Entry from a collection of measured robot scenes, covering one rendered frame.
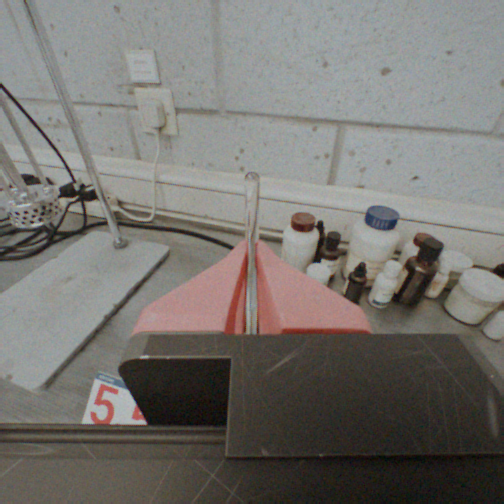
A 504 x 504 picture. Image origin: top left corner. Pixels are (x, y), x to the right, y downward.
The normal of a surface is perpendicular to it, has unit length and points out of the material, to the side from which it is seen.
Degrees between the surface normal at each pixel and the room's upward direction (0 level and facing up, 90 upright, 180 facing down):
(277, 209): 90
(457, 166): 90
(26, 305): 0
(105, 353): 0
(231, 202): 90
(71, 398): 0
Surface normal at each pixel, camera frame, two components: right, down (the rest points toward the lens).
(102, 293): 0.00, -0.78
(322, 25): -0.32, 0.58
